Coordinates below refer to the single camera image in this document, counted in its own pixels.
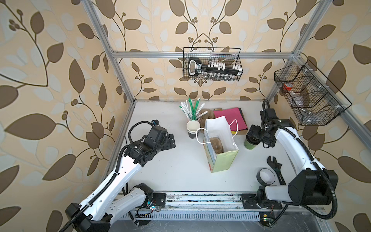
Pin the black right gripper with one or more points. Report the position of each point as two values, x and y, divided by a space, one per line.
253 131

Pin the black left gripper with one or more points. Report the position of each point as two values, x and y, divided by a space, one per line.
168 145

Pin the green paper coffee cup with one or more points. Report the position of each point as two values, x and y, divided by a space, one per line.
249 146

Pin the magenta paper napkin stack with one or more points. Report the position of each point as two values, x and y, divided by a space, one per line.
231 118

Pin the green white paper gift bag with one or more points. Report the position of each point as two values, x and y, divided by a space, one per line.
219 127

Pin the stack of paper cups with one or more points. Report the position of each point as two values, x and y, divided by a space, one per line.
192 128

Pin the black plastic cup lid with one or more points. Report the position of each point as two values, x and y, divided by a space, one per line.
251 140

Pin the single brown pulp cup carrier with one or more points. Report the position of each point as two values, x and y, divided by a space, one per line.
217 145

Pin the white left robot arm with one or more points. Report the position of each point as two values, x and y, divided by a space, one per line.
100 210

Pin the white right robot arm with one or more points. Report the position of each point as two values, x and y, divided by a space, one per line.
314 186

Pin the red capped clear bottle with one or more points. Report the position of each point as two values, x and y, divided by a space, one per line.
288 88

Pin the black adjustable wrench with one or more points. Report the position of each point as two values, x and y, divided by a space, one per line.
276 166

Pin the grey tape roll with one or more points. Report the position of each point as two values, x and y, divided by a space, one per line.
265 177

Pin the white wrapped straw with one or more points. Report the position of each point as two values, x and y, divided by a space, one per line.
185 109

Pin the green wrapped straw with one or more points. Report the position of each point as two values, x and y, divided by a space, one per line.
193 107

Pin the black handheld tool in basket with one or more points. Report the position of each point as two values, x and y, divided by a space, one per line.
195 68

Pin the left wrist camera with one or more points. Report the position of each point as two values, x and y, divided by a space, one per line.
155 122

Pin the black wire basket right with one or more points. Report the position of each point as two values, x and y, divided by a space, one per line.
319 97

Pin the black wire basket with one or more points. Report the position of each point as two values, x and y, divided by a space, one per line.
319 97
227 55

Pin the black wire basket rear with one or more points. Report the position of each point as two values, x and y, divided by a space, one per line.
227 55

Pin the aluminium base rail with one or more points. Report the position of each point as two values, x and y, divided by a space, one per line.
201 201

